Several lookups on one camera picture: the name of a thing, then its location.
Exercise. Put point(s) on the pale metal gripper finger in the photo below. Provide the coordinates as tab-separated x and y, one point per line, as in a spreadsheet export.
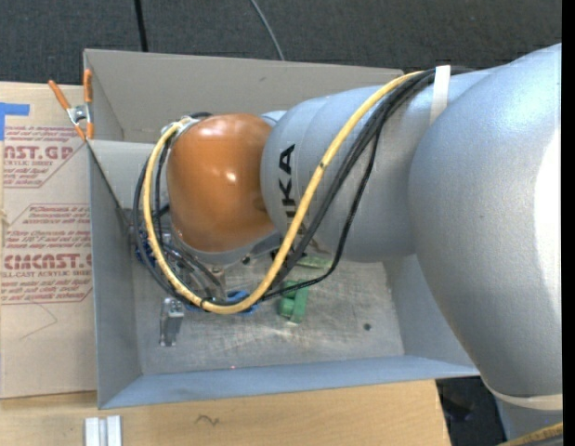
171	319

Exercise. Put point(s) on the grey metal bin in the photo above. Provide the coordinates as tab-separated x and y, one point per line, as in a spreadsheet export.
268	342

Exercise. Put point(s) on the brown cardboard board red print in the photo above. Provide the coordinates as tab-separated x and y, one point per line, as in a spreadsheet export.
45	249

